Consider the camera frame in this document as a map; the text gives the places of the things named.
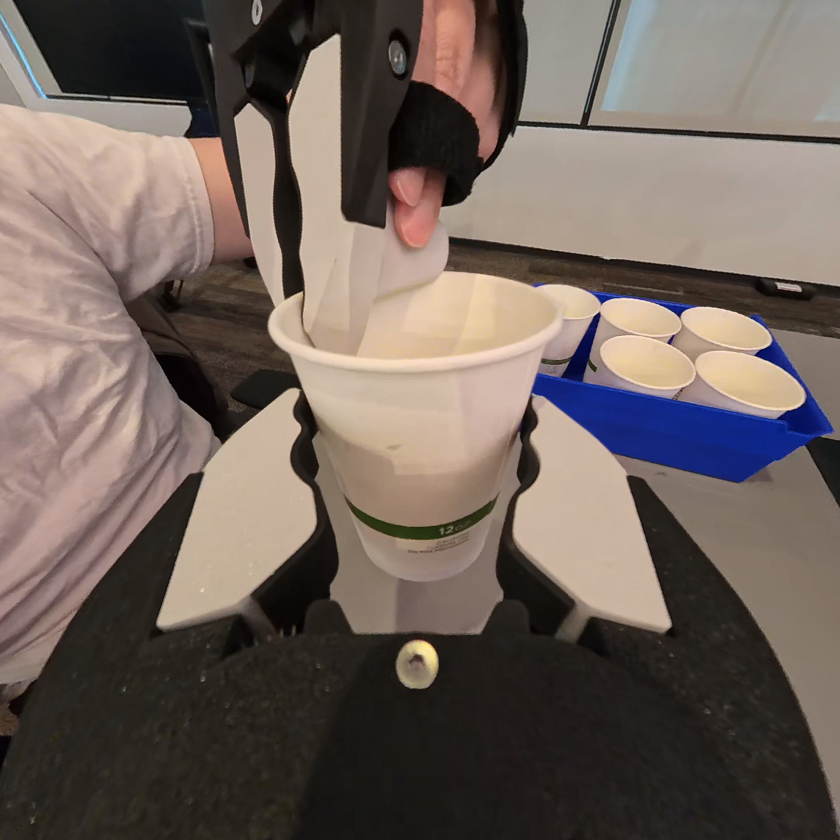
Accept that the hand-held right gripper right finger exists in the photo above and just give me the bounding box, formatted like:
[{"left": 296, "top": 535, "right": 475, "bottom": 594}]
[{"left": 497, "top": 394, "right": 674, "bottom": 644}]

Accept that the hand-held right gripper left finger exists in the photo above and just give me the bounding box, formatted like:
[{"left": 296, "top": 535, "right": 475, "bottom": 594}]
[{"left": 155, "top": 390, "right": 340, "bottom": 644}]

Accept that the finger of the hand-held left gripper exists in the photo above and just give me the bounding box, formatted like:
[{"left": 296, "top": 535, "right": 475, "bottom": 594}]
[
  {"left": 287, "top": 33, "right": 450, "bottom": 358},
  {"left": 237, "top": 79, "right": 309, "bottom": 305}
]

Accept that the blue plastic bin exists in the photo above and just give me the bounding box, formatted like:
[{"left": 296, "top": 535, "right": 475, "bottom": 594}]
[{"left": 532, "top": 283, "right": 834, "bottom": 484}]

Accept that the person's left forearm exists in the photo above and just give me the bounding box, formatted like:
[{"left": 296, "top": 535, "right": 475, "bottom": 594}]
[{"left": 191, "top": 132, "right": 257, "bottom": 263}]

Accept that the person's left hand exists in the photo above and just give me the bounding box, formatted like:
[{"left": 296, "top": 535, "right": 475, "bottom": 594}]
[{"left": 390, "top": 0, "right": 510, "bottom": 250}]

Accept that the large dark wall screen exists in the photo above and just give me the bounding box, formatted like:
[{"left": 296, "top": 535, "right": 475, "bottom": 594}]
[{"left": 0, "top": 0, "right": 217, "bottom": 103}]

